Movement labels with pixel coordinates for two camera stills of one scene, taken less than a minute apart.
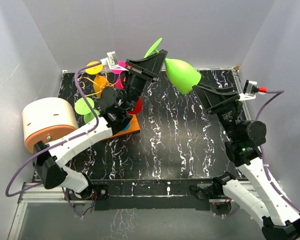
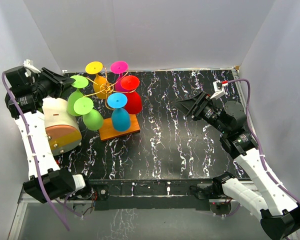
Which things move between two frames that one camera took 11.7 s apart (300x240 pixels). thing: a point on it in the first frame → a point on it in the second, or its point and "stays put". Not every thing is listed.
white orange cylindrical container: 44,119 stays put
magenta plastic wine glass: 118,83 stays put
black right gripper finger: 211,99 → 187,106
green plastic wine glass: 182,76 → 81,82
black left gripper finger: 150,66 → 56,78
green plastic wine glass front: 82,108 stays put
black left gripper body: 134,86 → 46,87
